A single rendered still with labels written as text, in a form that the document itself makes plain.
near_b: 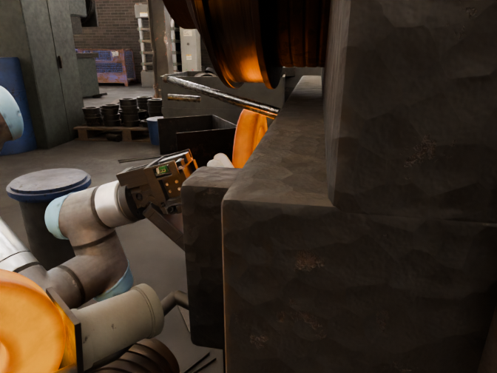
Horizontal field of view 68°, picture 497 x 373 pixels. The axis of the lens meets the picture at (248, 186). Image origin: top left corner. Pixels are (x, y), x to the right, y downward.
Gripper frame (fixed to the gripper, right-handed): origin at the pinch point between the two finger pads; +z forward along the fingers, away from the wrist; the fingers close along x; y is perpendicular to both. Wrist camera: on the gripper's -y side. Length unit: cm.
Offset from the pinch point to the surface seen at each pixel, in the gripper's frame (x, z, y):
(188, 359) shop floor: 35, -48, -63
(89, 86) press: 667, -451, 92
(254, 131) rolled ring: 6.4, 2.0, 6.5
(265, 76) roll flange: 1.8, 6.9, 14.2
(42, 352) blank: -30.5, -14.1, -1.5
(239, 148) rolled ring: 4.3, -0.8, 4.9
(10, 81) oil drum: 253, -257, 76
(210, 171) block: -10.1, -1.3, 5.7
